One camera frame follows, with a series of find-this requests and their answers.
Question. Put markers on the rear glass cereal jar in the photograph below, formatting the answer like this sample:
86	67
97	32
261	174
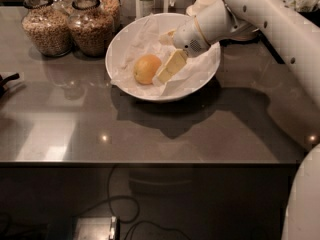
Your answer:
113	8

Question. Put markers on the black rubber mat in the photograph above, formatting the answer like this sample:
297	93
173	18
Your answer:
270	48

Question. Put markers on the white crumpled paper liner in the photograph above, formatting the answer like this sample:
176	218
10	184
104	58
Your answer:
140	40

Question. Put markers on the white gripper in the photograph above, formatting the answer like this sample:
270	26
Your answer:
188	37

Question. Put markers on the left glass cereal jar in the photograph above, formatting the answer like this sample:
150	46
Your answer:
46	28

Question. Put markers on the black handle object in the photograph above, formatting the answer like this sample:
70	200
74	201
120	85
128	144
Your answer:
4	81

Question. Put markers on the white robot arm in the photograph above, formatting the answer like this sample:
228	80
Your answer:
297	41

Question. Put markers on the glass cereal jar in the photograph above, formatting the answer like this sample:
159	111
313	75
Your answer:
46	28
91	27
113	8

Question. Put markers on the metal box under table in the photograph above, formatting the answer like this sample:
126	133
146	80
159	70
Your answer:
96	228

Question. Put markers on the large white bowl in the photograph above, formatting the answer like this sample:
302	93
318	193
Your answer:
116	55

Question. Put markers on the middle glass cereal jar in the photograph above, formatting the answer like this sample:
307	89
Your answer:
91	27

